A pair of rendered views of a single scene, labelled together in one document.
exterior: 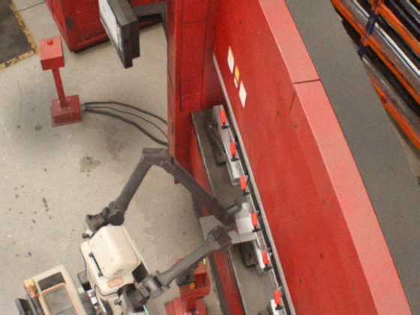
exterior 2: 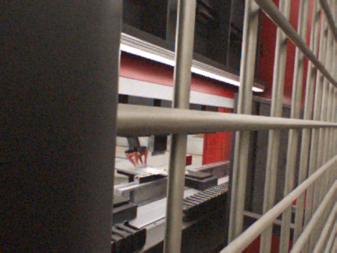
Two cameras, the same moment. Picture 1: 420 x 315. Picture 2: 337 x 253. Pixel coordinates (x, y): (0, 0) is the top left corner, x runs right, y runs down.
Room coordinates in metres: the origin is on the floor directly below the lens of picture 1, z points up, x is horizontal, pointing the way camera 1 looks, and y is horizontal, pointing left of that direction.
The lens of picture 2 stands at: (0.67, -1.31, 1.28)
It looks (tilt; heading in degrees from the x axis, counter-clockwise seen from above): 3 degrees down; 55
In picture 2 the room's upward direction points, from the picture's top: 3 degrees clockwise
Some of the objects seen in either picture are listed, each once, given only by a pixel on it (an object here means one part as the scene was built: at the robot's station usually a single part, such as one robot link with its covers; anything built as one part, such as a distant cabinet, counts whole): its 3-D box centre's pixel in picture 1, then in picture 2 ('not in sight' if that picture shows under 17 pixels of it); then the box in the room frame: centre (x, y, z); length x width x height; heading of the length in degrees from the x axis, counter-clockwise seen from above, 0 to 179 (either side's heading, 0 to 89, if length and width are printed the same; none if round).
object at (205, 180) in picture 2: not in sight; (184, 176); (1.38, -0.42, 1.01); 0.26 x 0.12 x 0.05; 108
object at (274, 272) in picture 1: (282, 270); not in sight; (0.98, -0.38, 1.26); 0.15 x 0.09 x 0.17; 18
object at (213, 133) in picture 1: (215, 142); not in sight; (1.89, -0.02, 0.89); 0.30 x 0.05 x 0.03; 18
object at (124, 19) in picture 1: (118, 19); not in sight; (2.30, 0.59, 1.42); 0.45 x 0.12 x 0.36; 30
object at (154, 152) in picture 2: not in sight; (159, 144); (1.34, -0.27, 1.13); 0.10 x 0.02 x 0.10; 18
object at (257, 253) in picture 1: (255, 238); (148, 190); (1.28, -0.28, 0.92); 0.39 x 0.06 x 0.10; 18
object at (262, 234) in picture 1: (270, 232); (133, 116); (1.17, -0.32, 1.26); 0.15 x 0.09 x 0.17; 18
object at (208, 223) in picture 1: (227, 229); (135, 167); (1.29, -0.13, 1.00); 0.26 x 0.18 x 0.01; 108
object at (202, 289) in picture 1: (192, 275); not in sight; (1.10, 0.03, 0.75); 0.20 x 0.16 x 0.18; 16
